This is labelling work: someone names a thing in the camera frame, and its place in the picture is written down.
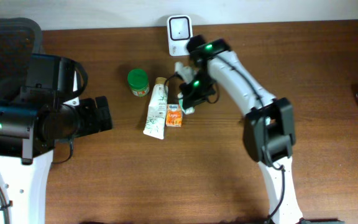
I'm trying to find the teal tissue packet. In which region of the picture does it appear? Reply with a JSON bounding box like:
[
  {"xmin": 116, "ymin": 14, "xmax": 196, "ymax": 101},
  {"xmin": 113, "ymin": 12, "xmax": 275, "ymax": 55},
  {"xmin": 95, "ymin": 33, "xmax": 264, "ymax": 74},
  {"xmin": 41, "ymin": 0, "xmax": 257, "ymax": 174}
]
[{"xmin": 177, "ymin": 93, "xmax": 195, "ymax": 114}]

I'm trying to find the white tube with tan cap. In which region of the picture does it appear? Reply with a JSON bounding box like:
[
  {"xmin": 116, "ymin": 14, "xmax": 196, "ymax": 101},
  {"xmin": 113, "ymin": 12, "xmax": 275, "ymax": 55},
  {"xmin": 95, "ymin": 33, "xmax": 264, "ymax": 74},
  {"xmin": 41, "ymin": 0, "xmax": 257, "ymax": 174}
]
[{"xmin": 143, "ymin": 77, "xmax": 168, "ymax": 139}]

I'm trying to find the green lidded jar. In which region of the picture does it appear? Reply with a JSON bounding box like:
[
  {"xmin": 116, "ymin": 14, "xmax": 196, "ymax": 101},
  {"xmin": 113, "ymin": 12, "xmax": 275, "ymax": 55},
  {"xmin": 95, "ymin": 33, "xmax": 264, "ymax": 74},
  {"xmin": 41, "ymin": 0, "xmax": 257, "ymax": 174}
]
[{"xmin": 127, "ymin": 68, "xmax": 150, "ymax": 97}]

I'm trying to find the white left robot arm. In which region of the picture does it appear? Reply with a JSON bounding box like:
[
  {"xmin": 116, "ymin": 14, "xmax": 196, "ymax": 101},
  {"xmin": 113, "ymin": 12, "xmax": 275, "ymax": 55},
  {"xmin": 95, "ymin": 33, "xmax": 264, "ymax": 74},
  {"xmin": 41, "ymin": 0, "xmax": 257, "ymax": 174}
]
[{"xmin": 0, "ymin": 54, "xmax": 112, "ymax": 223}]

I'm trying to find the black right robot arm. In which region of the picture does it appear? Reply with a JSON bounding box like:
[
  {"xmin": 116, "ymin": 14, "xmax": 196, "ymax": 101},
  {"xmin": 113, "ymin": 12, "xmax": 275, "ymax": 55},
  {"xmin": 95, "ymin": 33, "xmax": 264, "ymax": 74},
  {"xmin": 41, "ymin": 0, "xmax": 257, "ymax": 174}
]
[{"xmin": 175, "ymin": 35, "xmax": 304, "ymax": 223}]

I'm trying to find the white barcode scanner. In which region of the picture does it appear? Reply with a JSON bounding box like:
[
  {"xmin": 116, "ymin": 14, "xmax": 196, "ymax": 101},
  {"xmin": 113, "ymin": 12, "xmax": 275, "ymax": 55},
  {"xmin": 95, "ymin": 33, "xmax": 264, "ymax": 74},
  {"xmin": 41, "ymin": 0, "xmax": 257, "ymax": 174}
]
[{"xmin": 167, "ymin": 15, "xmax": 193, "ymax": 57}]

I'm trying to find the dark grey plastic basket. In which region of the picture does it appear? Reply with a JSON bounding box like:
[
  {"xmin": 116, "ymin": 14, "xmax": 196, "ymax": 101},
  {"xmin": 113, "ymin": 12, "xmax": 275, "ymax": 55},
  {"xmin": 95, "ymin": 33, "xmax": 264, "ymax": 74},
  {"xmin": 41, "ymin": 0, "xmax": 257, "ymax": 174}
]
[{"xmin": 0, "ymin": 17, "xmax": 43, "ymax": 101}]

